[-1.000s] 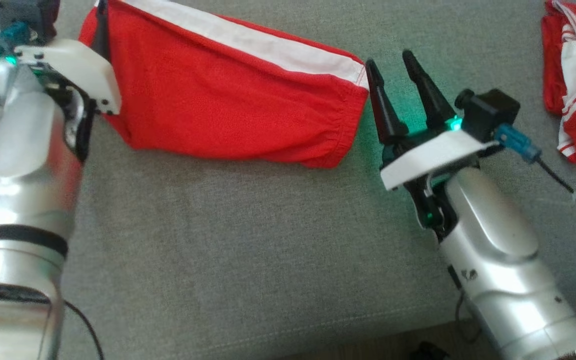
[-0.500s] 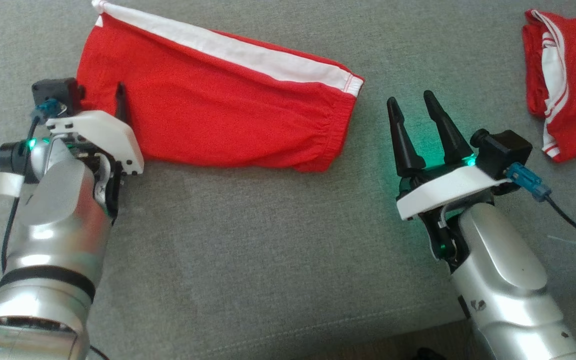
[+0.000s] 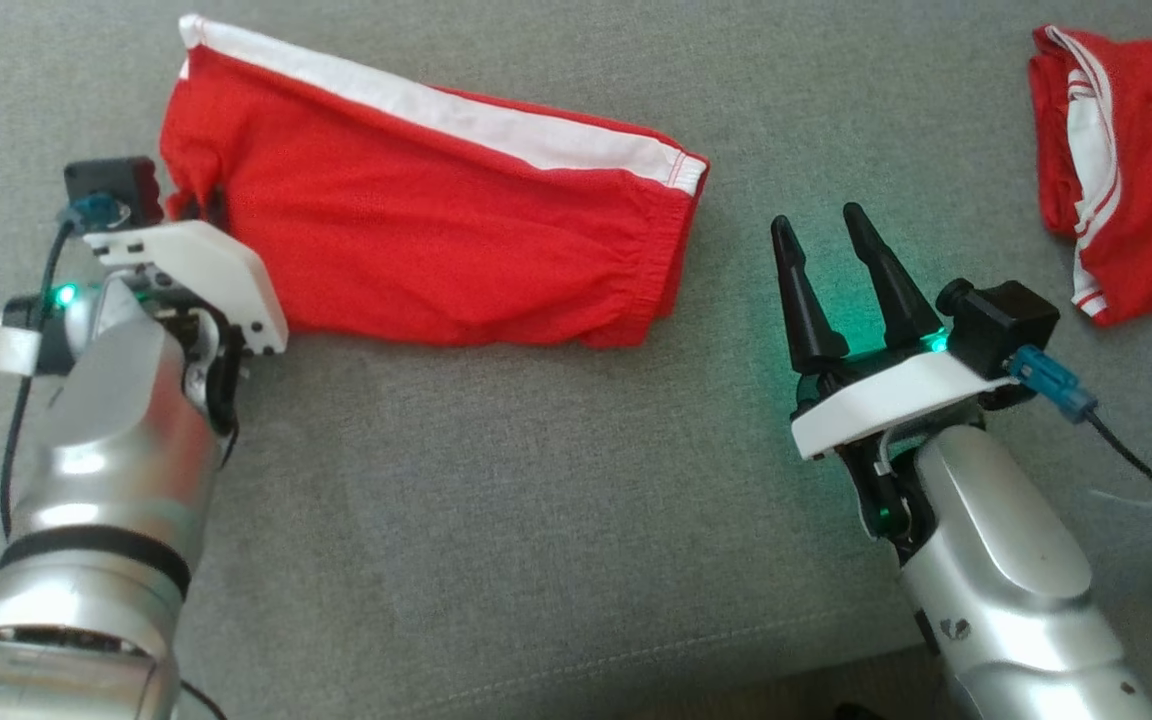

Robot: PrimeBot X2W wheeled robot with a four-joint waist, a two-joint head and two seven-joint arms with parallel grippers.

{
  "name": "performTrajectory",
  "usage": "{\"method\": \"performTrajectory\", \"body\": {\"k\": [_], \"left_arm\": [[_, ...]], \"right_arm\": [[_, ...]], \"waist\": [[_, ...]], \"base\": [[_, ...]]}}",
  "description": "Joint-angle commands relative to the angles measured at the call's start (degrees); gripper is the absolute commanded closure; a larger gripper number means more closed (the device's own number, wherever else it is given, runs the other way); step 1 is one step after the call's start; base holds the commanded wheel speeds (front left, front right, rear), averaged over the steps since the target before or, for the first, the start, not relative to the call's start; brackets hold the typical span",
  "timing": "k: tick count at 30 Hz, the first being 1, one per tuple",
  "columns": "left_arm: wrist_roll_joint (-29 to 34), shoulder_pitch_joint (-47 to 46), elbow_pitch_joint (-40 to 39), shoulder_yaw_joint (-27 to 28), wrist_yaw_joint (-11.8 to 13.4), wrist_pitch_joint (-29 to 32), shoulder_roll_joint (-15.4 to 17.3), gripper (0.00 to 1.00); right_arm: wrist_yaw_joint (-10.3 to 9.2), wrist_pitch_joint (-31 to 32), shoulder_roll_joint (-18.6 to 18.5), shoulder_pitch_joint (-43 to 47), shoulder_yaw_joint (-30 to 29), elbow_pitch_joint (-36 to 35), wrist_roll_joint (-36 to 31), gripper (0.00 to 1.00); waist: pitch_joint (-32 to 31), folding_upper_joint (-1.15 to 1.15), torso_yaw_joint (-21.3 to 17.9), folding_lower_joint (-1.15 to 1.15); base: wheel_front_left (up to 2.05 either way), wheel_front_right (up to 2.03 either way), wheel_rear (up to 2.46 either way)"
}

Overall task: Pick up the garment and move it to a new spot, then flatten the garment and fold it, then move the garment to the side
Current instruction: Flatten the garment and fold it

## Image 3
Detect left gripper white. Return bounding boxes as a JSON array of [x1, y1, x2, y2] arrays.
[[83, 184, 290, 357]]

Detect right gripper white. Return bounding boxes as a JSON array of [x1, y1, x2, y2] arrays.
[[770, 202, 1024, 462]]

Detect red shorts with white stripes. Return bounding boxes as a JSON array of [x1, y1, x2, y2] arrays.
[[157, 13, 712, 350]]

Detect red Bulls basketball jersey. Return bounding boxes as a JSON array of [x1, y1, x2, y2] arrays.
[[1027, 24, 1152, 329]]

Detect grey sofa seat cushion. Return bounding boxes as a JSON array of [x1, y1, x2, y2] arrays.
[[0, 0, 1152, 720]]

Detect blue left cable connector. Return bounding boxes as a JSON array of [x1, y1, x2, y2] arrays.
[[56, 191, 133, 230]]

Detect blue cable connector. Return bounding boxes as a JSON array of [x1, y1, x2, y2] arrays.
[[1006, 345, 1100, 425], [56, 191, 133, 230]]

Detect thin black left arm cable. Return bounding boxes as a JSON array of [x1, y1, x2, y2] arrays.
[[0, 220, 79, 543]]

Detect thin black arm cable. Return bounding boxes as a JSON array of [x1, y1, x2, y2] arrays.
[[1084, 408, 1152, 568], [0, 220, 79, 543]]

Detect blue right cable connector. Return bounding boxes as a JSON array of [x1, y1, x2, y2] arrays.
[[1006, 345, 1100, 425]]

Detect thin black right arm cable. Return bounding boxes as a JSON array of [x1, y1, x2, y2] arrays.
[[1084, 408, 1152, 568]]

